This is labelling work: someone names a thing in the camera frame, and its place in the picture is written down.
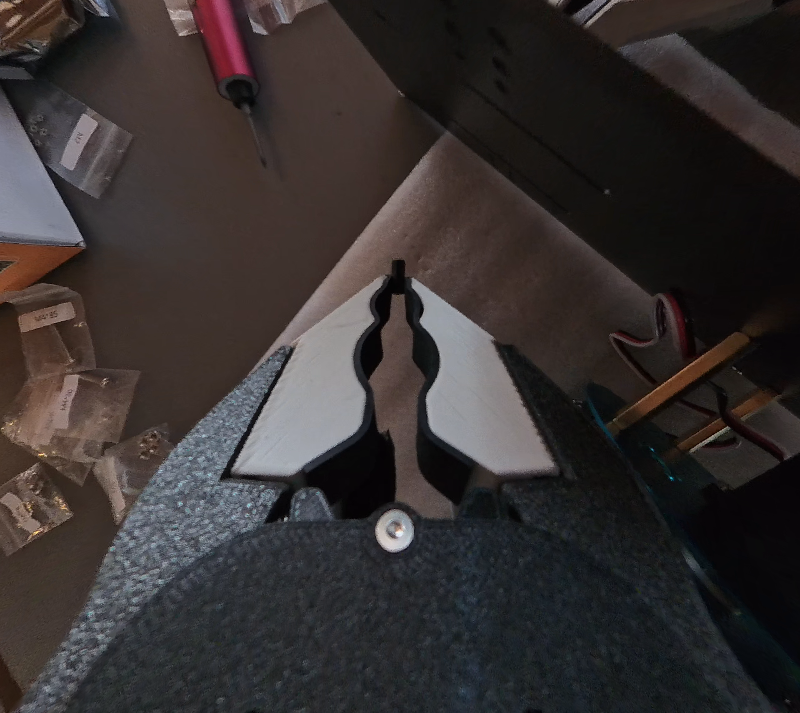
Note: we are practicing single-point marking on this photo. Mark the white foam sheet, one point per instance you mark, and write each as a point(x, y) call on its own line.
point(469, 238)

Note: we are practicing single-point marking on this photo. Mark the orange cardboard box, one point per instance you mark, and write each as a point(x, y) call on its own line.
point(25, 201)

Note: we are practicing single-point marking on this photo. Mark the red screwdriver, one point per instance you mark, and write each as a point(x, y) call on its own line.
point(212, 7)

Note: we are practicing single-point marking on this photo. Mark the blue hobby robot arm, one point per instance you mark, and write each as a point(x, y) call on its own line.
point(500, 69)

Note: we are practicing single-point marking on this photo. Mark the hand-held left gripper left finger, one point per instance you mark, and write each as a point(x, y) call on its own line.
point(306, 407)

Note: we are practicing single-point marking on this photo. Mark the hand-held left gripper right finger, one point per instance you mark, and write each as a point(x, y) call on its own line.
point(487, 407)

